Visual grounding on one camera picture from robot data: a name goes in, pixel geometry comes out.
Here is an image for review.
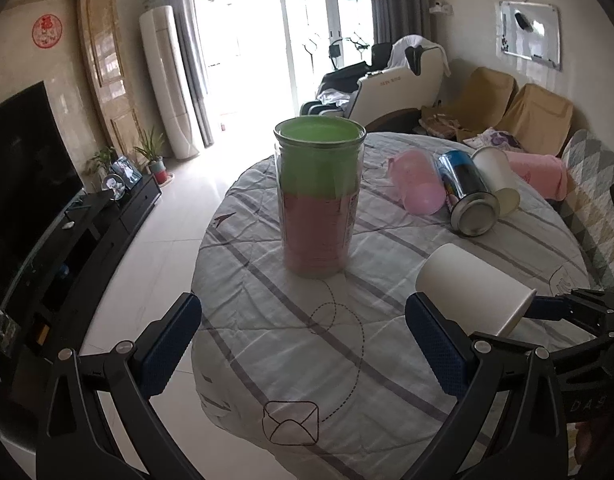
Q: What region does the framed photo on cabinet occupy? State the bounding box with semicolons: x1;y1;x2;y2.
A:
110;156;142;190

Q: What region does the exercise bike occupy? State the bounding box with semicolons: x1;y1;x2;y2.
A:
329;34;371;70

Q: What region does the clear cup pink green paper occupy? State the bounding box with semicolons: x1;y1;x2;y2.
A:
275;116;367;278

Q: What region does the grey curtain left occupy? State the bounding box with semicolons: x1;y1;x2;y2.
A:
154;0;214;148

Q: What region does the blue metal can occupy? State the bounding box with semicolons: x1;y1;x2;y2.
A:
436;150;499;237

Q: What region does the purple patterned pillow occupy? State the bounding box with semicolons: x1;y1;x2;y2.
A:
462;128;525;153

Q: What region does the black TV cabinet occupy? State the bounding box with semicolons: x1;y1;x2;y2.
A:
0;176;162;411

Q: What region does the white massage chair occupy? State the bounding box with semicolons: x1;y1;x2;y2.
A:
299;35;450;132

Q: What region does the pink towel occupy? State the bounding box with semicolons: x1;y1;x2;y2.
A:
507;152;568;202

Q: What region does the white standing air conditioner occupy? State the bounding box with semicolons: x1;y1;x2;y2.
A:
139;6;200;160

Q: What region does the striped grey tablecloth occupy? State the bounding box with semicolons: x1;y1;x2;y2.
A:
191;133;597;479

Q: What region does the black television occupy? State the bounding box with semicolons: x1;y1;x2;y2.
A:
0;81;83;305

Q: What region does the person's hand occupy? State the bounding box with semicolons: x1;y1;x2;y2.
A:
568;422;592;466

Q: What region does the white paper cup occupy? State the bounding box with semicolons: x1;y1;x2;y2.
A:
471;146;521;217
415;244;536;337

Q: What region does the red round wall decoration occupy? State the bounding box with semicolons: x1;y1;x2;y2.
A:
31;13;63;49

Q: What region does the patterned quilt cover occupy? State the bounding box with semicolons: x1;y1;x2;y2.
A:
560;129;614;292

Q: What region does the potted plant red pot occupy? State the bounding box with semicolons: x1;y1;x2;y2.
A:
133;128;171;185

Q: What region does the small potted plant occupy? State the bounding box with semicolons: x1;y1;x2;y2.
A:
83;146;117;192

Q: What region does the pink plastic cup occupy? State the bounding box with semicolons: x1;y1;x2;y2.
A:
387;150;446;216

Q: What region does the wall whiteboard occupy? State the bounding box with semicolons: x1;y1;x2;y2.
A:
497;0;562;70

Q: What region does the tan covered sofa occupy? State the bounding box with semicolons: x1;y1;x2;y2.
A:
420;67;574;155

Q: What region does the white paper cup near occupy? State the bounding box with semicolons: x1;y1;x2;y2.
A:
415;244;536;337

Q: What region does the white paper cup far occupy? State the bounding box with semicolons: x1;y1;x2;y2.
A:
471;146;521;217

